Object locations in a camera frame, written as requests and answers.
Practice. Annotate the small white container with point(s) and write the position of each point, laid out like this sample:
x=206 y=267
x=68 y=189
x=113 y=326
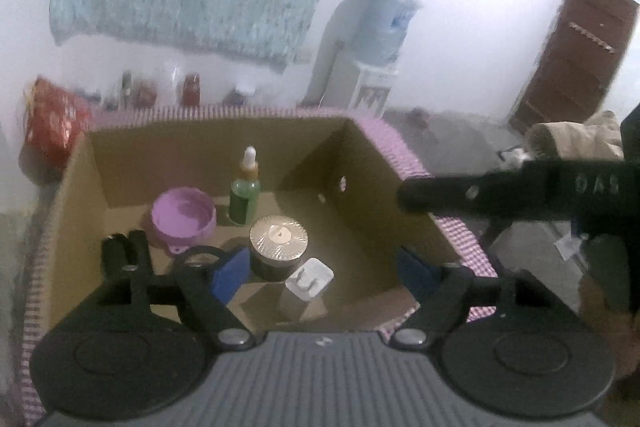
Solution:
x=245 y=94

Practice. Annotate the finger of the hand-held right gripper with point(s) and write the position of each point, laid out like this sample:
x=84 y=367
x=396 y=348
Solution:
x=492 y=234
x=450 y=197

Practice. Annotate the beige patterned slipper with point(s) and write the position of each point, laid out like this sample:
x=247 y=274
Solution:
x=575 y=139

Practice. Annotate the green dropper bottle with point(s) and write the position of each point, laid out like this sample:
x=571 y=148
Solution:
x=244 y=199

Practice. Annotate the red jar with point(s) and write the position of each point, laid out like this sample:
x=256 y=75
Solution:
x=191 y=91

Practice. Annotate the brown wooden door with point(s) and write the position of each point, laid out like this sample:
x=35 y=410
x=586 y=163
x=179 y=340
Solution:
x=580 y=57

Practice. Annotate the white fluffy cloth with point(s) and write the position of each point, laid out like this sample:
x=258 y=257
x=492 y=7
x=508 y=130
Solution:
x=515 y=156

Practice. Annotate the pink plastic bowl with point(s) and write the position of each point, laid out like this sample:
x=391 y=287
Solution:
x=182 y=217

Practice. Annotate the brown cardboard box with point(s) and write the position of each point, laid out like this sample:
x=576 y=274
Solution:
x=175 y=162

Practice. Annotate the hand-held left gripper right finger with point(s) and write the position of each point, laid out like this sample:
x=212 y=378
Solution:
x=417 y=277

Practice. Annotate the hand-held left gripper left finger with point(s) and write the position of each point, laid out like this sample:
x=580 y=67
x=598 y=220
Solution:
x=230 y=277

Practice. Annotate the tall grey rounded object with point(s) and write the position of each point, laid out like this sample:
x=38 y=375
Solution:
x=335 y=57

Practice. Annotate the white water dispenser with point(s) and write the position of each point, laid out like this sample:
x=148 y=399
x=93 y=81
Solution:
x=372 y=92

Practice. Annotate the red plastic bag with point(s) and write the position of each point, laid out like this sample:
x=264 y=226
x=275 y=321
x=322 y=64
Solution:
x=52 y=122

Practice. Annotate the purple checked tablecloth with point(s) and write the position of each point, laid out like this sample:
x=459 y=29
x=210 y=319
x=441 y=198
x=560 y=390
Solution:
x=400 y=152

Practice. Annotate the white charger plug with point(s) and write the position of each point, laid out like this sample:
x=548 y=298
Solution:
x=307 y=279

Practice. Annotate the dark brown jar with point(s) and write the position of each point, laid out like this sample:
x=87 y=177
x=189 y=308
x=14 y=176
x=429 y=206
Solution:
x=147 y=94

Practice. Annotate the dark glass bottle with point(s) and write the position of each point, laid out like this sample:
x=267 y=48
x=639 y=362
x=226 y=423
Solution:
x=126 y=89

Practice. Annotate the dark jar with gold lid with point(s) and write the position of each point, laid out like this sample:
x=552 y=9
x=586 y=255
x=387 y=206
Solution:
x=277 y=234

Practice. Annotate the black tape roll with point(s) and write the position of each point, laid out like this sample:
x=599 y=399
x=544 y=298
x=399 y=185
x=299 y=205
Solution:
x=200 y=248

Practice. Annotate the white paper scrap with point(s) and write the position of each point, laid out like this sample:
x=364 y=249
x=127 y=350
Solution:
x=570 y=248

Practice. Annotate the person's right forearm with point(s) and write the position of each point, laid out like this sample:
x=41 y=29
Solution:
x=610 y=342

